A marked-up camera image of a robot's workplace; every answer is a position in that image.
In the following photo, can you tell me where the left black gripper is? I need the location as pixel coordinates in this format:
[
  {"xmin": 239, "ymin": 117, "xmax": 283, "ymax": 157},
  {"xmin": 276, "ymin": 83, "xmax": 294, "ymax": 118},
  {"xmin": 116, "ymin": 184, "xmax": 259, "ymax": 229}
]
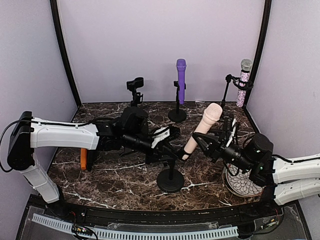
[{"xmin": 123, "ymin": 131, "xmax": 177, "ymax": 165}]

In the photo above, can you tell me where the black stand of beige microphone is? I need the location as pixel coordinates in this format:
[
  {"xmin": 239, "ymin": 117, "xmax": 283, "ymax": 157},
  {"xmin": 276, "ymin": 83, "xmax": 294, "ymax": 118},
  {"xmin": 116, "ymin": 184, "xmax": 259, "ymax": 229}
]
[{"xmin": 156, "ymin": 150, "xmax": 186, "ymax": 193}]

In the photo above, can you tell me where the beige pink microphone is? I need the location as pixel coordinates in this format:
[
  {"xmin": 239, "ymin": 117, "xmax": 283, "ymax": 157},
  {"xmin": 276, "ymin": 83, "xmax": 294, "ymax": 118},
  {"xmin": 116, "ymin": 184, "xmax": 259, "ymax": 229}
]
[{"xmin": 181, "ymin": 103, "xmax": 223, "ymax": 161}]

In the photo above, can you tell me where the black stand of purple microphone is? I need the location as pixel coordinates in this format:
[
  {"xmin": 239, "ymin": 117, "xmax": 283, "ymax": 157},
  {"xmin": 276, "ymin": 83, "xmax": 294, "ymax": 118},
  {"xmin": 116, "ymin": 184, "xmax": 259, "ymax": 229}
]
[{"xmin": 168, "ymin": 80, "xmax": 187, "ymax": 123}]

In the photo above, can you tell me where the orange microphone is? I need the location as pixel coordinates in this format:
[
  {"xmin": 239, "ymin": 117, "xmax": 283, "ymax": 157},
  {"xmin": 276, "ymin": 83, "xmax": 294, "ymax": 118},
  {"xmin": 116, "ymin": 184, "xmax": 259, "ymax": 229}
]
[{"xmin": 80, "ymin": 148, "xmax": 87, "ymax": 171}]

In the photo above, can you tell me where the purple microphone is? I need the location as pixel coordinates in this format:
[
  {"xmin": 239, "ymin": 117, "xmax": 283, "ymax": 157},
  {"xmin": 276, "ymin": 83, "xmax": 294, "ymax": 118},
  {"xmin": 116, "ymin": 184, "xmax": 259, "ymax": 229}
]
[{"xmin": 176, "ymin": 58, "xmax": 187, "ymax": 105}]

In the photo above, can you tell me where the black microphone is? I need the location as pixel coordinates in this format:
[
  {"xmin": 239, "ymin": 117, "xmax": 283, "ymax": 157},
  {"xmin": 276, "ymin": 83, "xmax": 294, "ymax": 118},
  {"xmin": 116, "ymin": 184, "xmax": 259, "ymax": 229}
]
[{"xmin": 86, "ymin": 150, "xmax": 96, "ymax": 172}]

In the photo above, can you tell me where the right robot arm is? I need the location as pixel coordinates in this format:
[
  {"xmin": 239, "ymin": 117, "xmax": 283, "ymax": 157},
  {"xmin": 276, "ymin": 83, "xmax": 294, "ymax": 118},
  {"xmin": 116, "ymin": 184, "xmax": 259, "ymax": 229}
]
[{"xmin": 192, "ymin": 132, "xmax": 320, "ymax": 217}]

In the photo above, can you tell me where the black tripod mic stand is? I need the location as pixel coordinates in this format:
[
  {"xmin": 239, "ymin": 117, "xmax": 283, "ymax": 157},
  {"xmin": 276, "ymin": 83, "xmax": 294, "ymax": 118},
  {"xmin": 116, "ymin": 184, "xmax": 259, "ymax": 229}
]
[{"xmin": 220, "ymin": 74, "xmax": 254, "ymax": 109}]

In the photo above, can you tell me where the glitter silver microphone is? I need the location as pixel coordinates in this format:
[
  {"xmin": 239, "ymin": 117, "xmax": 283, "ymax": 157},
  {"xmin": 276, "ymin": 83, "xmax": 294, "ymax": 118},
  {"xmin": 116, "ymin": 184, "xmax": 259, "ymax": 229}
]
[{"xmin": 236, "ymin": 58, "xmax": 253, "ymax": 108}]

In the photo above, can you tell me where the flower pattern plate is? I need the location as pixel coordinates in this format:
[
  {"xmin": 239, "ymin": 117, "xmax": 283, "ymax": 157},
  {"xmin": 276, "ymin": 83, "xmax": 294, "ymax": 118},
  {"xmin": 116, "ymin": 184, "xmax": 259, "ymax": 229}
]
[{"xmin": 224, "ymin": 164, "xmax": 264, "ymax": 198}]

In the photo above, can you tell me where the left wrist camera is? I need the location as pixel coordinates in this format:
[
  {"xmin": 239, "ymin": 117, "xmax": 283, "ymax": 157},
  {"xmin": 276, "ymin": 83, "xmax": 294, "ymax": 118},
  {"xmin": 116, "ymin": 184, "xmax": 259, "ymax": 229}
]
[{"xmin": 149, "ymin": 125, "xmax": 181, "ymax": 149}]

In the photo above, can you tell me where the white cable duct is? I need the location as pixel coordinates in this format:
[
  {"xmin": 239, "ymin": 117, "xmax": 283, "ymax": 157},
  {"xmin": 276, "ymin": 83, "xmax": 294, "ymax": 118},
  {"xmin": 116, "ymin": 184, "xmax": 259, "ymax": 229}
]
[{"xmin": 31, "ymin": 213, "xmax": 239, "ymax": 240}]

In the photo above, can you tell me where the black front rail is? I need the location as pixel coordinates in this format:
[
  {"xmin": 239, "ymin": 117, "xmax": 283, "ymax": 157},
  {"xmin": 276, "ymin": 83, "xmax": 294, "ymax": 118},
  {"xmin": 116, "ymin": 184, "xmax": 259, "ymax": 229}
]
[{"xmin": 47, "ymin": 200, "xmax": 284, "ymax": 226}]

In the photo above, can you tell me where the right black frame post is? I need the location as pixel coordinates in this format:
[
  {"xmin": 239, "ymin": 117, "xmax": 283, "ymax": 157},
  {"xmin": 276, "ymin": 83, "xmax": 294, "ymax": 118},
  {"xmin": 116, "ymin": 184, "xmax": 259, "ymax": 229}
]
[{"xmin": 246, "ymin": 0, "xmax": 273, "ymax": 108}]

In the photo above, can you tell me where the black frame post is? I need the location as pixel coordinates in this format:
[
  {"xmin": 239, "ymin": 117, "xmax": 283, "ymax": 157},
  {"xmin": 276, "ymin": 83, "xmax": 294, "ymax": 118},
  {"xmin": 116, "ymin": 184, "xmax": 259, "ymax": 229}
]
[
  {"xmin": 49, "ymin": 0, "xmax": 82, "ymax": 108},
  {"xmin": 246, "ymin": 0, "xmax": 273, "ymax": 108}
]

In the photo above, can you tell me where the left black frame post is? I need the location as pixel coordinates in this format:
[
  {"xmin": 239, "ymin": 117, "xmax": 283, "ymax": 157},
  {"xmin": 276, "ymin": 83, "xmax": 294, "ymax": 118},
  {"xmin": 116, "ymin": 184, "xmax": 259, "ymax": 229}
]
[{"xmin": 49, "ymin": 0, "xmax": 82, "ymax": 108}]

